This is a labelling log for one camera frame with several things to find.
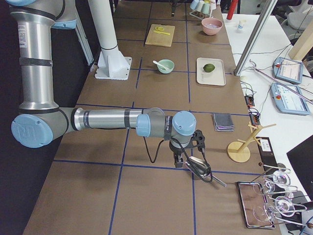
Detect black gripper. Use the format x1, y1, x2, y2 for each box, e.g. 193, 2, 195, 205
169, 143, 188, 168

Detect white plastic spoon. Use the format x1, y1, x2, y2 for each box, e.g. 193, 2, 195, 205
153, 60, 169, 71

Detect green bowl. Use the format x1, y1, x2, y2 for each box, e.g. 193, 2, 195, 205
157, 59, 175, 74

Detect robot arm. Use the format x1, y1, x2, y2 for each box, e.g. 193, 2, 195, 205
0, 0, 89, 173

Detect pink bowl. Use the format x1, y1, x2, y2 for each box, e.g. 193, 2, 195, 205
201, 18, 223, 35

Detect metal scoop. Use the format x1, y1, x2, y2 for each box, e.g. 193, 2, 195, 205
184, 156, 227, 187

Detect grey folded cloth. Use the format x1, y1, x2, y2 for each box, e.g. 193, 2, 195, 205
213, 113, 234, 132

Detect black power strip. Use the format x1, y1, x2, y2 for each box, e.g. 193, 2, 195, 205
244, 95, 261, 126

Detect white rabbit tray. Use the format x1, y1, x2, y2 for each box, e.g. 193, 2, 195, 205
196, 57, 226, 86

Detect green avocado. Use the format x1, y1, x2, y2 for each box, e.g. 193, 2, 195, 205
203, 64, 216, 73

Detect near teach pendant tablet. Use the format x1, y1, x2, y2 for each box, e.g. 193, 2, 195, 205
270, 83, 311, 116

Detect teach pendant tablet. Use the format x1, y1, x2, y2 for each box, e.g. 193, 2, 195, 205
273, 57, 304, 85
270, 83, 311, 116

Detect bamboo cutting board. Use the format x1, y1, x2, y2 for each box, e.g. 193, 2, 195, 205
145, 24, 175, 47

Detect yellow plastic knife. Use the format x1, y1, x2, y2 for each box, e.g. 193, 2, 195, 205
153, 30, 171, 35

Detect clear ice cubes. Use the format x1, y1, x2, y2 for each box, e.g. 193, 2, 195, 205
204, 23, 220, 30

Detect far teach pendant tablet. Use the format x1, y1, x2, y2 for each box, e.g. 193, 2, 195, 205
273, 57, 304, 85

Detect paper cup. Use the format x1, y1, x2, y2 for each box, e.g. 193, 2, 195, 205
237, 20, 246, 33

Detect white cup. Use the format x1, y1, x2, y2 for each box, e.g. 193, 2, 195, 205
195, 0, 205, 12

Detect light blue cup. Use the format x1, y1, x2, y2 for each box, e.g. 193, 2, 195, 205
190, 0, 199, 10

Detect green cup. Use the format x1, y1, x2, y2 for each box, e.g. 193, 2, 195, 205
201, 1, 210, 15

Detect red bottle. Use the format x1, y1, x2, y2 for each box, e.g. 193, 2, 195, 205
226, 0, 239, 20

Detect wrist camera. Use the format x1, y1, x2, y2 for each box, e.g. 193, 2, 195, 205
190, 130, 205, 154

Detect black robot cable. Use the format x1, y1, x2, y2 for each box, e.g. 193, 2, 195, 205
143, 137, 213, 184

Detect black frame tray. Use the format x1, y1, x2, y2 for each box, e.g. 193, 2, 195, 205
236, 181, 275, 230

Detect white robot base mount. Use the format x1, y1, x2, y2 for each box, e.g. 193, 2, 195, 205
88, 0, 132, 80

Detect white wire cup rack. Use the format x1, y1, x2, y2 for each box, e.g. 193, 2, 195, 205
189, 10, 212, 20

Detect aluminium frame post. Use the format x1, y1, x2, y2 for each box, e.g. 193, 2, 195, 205
234, 0, 277, 76

